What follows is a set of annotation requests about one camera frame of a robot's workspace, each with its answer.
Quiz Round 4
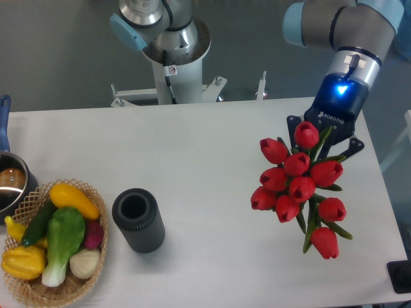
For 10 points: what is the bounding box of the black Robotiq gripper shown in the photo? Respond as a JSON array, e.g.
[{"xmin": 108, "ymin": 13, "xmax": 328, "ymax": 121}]
[{"xmin": 286, "ymin": 74, "xmax": 369, "ymax": 160}]

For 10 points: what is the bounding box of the red tulip bouquet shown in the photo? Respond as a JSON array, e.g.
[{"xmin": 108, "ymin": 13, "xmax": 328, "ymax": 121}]
[{"xmin": 250, "ymin": 121, "xmax": 352, "ymax": 259}]

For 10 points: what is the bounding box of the dark grey ribbed vase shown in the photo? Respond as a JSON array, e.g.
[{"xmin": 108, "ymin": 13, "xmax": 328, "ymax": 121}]
[{"xmin": 112, "ymin": 188, "xmax": 166, "ymax": 253}]

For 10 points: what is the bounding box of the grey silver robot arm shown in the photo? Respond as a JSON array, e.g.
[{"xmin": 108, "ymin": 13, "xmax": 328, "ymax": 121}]
[{"xmin": 110, "ymin": 1, "xmax": 404, "ymax": 160}]

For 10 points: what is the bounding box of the blue plastic bag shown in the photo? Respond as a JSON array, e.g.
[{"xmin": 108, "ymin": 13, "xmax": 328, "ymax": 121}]
[{"xmin": 394, "ymin": 0, "xmax": 411, "ymax": 61}]

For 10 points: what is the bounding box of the black device at table edge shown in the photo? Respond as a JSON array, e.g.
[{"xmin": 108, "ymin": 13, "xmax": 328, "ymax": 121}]
[{"xmin": 387, "ymin": 260, "xmax": 410, "ymax": 294}]

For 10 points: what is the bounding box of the purple red radish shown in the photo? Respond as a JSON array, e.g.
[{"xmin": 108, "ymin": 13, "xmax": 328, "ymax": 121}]
[{"xmin": 83, "ymin": 221, "xmax": 104, "ymax": 250}]

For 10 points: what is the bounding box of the yellow squash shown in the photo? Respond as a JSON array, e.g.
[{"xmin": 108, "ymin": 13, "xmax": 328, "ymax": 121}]
[{"xmin": 49, "ymin": 183, "xmax": 100, "ymax": 220}]

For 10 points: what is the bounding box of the white garlic bulb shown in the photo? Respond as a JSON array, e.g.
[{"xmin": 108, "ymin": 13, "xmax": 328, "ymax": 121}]
[{"xmin": 69, "ymin": 249, "xmax": 100, "ymax": 279}]

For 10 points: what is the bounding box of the green bok choy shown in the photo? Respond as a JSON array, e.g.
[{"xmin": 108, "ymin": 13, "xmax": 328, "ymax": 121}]
[{"xmin": 42, "ymin": 207, "xmax": 85, "ymax": 287}]

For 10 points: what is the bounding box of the dark green cucumber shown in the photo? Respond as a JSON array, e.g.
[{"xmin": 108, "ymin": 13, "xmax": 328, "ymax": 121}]
[{"xmin": 21, "ymin": 199, "xmax": 57, "ymax": 247}]

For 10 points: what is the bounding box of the small yellow gourd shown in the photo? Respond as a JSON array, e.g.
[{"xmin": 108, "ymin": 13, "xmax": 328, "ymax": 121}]
[{"xmin": 4, "ymin": 216, "xmax": 48, "ymax": 250}]

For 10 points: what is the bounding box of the yellow bell pepper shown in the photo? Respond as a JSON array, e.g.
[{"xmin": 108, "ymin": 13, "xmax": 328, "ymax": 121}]
[{"xmin": 1, "ymin": 246, "xmax": 46, "ymax": 280}]

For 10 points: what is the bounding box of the woven wicker basket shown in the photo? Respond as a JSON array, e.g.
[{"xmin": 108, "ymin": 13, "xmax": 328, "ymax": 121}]
[{"xmin": 3, "ymin": 179, "xmax": 108, "ymax": 307}]

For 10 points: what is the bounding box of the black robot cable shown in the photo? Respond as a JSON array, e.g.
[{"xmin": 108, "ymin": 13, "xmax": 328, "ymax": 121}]
[{"xmin": 161, "ymin": 50, "xmax": 177, "ymax": 105}]

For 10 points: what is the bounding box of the blue handled saucepan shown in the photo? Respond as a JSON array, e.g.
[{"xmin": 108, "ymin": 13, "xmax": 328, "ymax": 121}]
[{"xmin": 1, "ymin": 94, "xmax": 38, "ymax": 225}]

